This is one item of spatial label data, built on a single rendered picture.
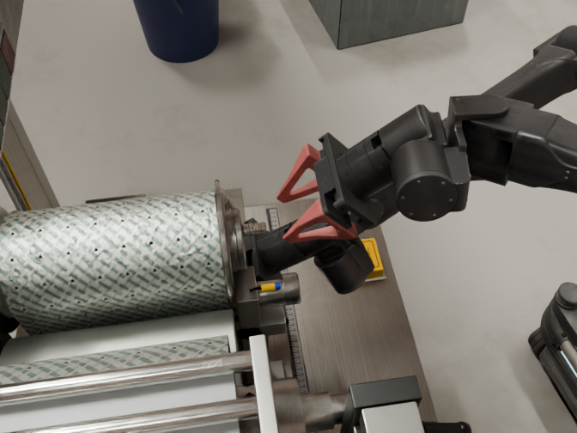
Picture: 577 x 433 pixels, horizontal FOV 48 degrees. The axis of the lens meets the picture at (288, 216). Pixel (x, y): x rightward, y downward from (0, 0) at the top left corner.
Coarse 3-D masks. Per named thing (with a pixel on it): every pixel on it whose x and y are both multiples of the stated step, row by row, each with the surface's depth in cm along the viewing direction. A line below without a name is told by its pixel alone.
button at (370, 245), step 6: (366, 240) 116; (372, 240) 116; (366, 246) 116; (372, 246) 116; (372, 252) 115; (378, 252) 115; (372, 258) 114; (378, 258) 114; (378, 264) 113; (378, 270) 113; (372, 276) 114; (378, 276) 114
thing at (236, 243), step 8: (232, 216) 74; (240, 216) 74; (232, 224) 74; (240, 224) 74; (232, 232) 73; (240, 232) 73; (232, 240) 73; (240, 240) 73; (232, 248) 73; (240, 248) 73; (232, 256) 73; (240, 256) 74; (232, 264) 74; (240, 264) 74
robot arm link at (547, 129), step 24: (480, 120) 63; (504, 120) 63; (528, 120) 63; (552, 120) 62; (480, 144) 64; (504, 144) 64; (528, 144) 61; (552, 144) 61; (576, 144) 60; (480, 168) 66; (504, 168) 66; (528, 168) 63; (552, 168) 62; (576, 168) 60; (576, 192) 62
